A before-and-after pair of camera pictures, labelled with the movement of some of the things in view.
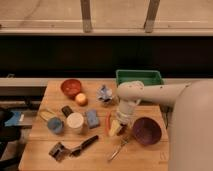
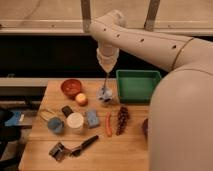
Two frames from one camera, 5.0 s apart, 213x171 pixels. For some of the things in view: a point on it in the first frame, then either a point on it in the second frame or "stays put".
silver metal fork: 124,143 -> 103,89
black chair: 8,135 stays put
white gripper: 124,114 -> 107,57
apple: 81,99 stays put
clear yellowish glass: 46,114 stays put
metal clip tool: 59,151 stays put
